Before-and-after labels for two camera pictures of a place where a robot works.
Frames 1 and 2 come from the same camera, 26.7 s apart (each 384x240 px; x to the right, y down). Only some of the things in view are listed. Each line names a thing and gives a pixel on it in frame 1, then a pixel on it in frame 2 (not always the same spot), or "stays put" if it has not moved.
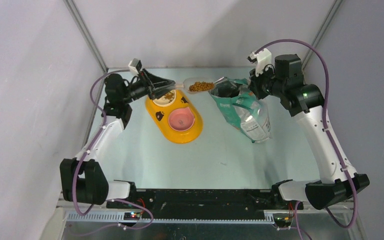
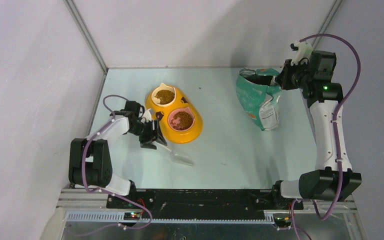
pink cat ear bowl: [181, 119] stays put
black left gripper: [150, 82] → [152, 134]
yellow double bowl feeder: [175, 116] stays put
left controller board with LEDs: [131, 216] stays put
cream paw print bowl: [166, 100] stays put
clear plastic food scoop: [197, 85] → [179, 158]
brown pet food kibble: [199, 86] → [186, 120]
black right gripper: [255, 84] → [283, 78]
